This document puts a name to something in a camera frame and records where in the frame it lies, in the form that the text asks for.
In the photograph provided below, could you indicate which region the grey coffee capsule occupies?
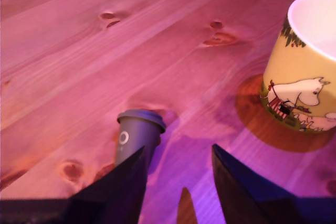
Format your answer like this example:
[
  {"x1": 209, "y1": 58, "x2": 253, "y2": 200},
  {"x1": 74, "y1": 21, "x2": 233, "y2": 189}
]
[{"x1": 114, "y1": 109, "x2": 167, "y2": 169}]

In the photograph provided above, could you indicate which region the yellow cartoon print mug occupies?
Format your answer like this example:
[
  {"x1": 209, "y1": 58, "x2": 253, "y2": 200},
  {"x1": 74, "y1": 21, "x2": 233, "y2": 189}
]
[{"x1": 258, "y1": 0, "x2": 336, "y2": 134}]

